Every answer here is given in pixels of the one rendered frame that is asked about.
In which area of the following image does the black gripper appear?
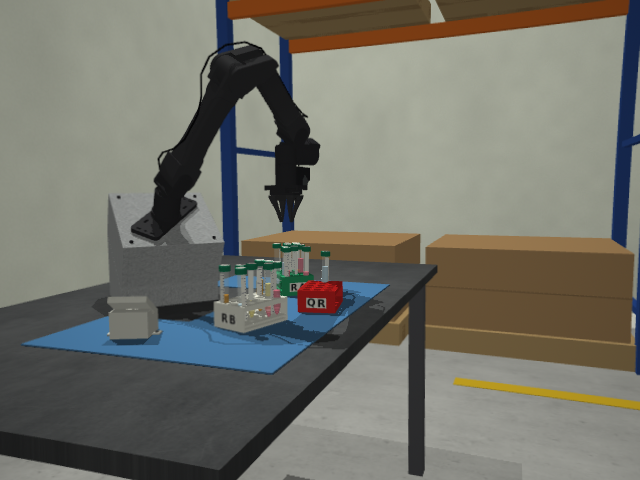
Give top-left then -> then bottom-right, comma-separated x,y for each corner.
264,164 -> 308,222

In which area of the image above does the white test tube rack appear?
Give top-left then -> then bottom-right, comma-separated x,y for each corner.
214,294 -> 288,333

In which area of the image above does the red rack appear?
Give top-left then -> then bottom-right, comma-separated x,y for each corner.
297,280 -> 343,313

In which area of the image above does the blue bench mat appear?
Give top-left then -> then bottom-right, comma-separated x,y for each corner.
21,282 -> 390,375

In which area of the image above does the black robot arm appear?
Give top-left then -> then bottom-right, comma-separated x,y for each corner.
131,45 -> 321,241

